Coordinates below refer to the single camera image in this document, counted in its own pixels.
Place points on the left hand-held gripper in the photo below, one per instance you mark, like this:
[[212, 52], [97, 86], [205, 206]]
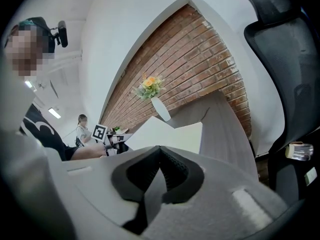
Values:
[[99, 132]]

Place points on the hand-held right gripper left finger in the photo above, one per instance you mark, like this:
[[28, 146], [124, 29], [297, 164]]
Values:
[[120, 181]]

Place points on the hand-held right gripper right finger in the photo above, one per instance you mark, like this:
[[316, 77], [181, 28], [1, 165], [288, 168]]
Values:
[[192, 179]]

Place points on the white notebook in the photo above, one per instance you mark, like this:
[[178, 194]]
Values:
[[165, 136]]

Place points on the person's left forearm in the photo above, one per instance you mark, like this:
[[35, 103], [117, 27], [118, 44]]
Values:
[[87, 152]]

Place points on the small green potted plant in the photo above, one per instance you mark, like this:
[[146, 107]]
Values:
[[116, 128]]

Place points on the rectangular ceiling light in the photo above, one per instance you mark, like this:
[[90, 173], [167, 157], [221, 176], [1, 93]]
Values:
[[54, 113], [28, 84]]

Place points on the person's black printed shirt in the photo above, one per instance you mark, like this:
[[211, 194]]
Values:
[[42, 131]]

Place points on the white flower vase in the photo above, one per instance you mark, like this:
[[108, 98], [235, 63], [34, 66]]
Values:
[[161, 109]]

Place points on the yellow and green flower bouquet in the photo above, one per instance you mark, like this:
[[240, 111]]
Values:
[[149, 86]]

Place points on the person's head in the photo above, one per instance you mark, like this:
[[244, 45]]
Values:
[[22, 51]]

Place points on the black mesh office chair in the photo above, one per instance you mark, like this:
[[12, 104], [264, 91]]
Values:
[[282, 66]]

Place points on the black head-mounted camera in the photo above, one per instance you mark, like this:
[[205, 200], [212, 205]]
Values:
[[62, 34]]

